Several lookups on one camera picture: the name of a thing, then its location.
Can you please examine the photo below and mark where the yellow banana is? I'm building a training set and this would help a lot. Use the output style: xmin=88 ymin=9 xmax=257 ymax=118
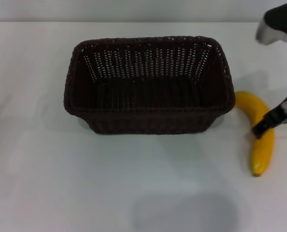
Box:
xmin=235 ymin=91 xmax=275 ymax=177

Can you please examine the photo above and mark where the black woven rectangular basket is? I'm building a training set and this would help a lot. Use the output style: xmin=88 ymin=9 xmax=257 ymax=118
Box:
xmin=62 ymin=35 xmax=236 ymax=135

